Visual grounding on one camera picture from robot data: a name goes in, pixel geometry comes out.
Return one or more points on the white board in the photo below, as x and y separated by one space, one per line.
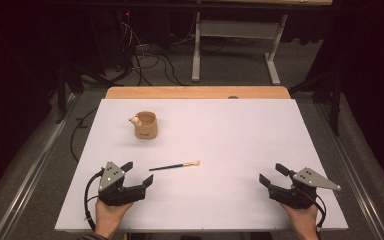
213 140

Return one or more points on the dark round table grommet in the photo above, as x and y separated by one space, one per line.
233 97

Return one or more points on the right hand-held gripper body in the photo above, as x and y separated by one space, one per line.
308 180

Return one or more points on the striped sleeve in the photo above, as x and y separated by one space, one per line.
91 237

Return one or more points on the aluminium floor rail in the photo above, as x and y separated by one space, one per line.
30 173
353 173

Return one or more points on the person's left hand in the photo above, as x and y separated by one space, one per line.
110 216

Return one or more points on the wooden cup with bear figure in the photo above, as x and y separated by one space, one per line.
145 128

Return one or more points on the black brush with tan bristles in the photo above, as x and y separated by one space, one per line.
173 165

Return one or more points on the person's right hand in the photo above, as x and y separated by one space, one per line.
301 220

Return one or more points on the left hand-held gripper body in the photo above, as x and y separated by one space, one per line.
111 175

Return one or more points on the black metal stand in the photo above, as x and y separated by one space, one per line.
61 96
336 100

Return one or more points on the white metal desk frame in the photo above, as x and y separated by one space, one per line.
236 28

